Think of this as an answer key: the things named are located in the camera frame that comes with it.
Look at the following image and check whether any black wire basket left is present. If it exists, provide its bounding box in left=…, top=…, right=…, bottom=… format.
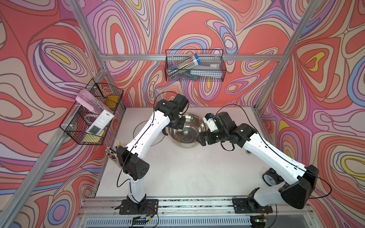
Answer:
left=60, top=79, right=124, bottom=145

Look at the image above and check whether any black alarm clock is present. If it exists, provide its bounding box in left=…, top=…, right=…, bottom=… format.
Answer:
left=262, top=168, right=284, bottom=186

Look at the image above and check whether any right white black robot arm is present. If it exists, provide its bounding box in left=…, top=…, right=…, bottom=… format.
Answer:
left=197, top=112, right=319, bottom=209

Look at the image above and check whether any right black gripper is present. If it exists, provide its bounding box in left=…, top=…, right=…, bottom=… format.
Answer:
left=196, top=129, right=228, bottom=146

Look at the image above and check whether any white remote control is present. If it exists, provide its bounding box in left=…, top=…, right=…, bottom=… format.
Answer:
left=86, top=109, right=114, bottom=135

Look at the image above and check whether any grey white box in basket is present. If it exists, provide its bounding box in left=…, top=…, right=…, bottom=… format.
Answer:
left=190, top=60, right=223, bottom=78

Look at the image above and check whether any stainless steel pot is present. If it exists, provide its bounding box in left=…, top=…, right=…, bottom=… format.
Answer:
left=168, top=114, right=207, bottom=149

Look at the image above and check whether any yellow object in basket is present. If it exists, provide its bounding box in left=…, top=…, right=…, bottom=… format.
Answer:
left=105, top=96, right=119, bottom=110

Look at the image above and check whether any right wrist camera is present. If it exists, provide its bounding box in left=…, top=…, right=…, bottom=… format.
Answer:
left=203, top=113, right=218, bottom=132

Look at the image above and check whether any pen cup with pens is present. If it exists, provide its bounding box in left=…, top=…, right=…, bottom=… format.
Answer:
left=106, top=143, right=121, bottom=161

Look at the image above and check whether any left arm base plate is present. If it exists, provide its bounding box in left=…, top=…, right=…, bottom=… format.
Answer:
left=115, top=198, right=159, bottom=215

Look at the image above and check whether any black wire basket back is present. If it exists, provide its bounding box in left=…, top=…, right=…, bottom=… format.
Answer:
left=164, top=48, right=227, bottom=82

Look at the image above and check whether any aluminium rail front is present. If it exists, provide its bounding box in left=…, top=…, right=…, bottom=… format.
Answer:
left=72, top=196, right=321, bottom=228

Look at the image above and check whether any tube of straws blue cap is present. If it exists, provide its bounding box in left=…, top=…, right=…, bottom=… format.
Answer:
left=166, top=54, right=201, bottom=79

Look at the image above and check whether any pink box in basket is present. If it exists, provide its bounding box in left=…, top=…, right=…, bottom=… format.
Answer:
left=76, top=89, right=101, bottom=114

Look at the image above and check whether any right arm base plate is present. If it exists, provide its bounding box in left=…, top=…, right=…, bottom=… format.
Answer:
left=232, top=197, right=273, bottom=214

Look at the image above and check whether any black wire basket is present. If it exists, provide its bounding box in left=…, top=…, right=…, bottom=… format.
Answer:
left=60, top=79, right=124, bottom=145
left=164, top=48, right=227, bottom=82

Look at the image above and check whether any glass pot lid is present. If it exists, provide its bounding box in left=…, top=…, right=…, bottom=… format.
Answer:
left=133, top=120, right=165, bottom=147

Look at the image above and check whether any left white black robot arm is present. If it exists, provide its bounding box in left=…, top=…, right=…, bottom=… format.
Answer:
left=117, top=94, right=189, bottom=204

